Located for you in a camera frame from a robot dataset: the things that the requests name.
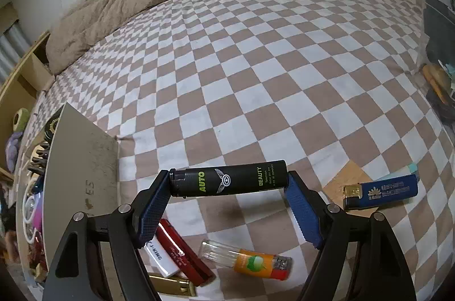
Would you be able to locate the purple plush toy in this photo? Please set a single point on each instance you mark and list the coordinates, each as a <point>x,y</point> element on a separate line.
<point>12,150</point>

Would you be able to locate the clear storage bin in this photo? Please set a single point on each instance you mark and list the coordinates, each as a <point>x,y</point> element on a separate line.
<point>437,38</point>

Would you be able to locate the slim red lighter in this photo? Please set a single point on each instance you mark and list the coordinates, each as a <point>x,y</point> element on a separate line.
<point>185,251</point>

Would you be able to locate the beige printed valance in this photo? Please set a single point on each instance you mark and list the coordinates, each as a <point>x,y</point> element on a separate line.
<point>7,18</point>

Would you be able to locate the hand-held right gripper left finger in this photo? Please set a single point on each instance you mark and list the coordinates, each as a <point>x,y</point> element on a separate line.
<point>156,201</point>

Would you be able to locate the small teal item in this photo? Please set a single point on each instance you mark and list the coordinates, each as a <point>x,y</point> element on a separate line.
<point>413,167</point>

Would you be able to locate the white cardboard box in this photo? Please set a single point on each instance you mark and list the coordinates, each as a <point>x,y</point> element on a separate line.
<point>81,173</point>

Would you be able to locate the green round plush toy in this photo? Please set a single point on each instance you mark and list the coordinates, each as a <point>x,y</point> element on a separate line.
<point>19,119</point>

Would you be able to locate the black case with gold emblem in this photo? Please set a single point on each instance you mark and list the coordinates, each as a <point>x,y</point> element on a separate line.
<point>53,125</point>

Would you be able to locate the grey curtain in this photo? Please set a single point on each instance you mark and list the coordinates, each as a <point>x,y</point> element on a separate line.
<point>10,45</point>

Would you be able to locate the orange clear lighter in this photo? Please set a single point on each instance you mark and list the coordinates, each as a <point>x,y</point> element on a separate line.
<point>248,262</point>

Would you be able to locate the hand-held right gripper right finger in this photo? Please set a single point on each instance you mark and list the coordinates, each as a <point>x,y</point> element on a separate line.
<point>302,212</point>

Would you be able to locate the blue lighter with gold top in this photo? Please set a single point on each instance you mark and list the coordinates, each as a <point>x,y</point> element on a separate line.
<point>380,192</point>

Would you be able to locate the square wooden card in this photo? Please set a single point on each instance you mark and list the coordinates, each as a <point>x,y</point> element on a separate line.
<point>348,176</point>

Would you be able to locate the wooden bedside shelf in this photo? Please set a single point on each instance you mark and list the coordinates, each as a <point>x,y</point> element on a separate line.
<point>25,80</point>

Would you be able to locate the white lighter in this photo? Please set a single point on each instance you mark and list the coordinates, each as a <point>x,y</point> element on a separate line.
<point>161,260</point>

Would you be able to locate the black lighter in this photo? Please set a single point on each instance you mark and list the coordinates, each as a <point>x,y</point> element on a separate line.
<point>231,178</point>

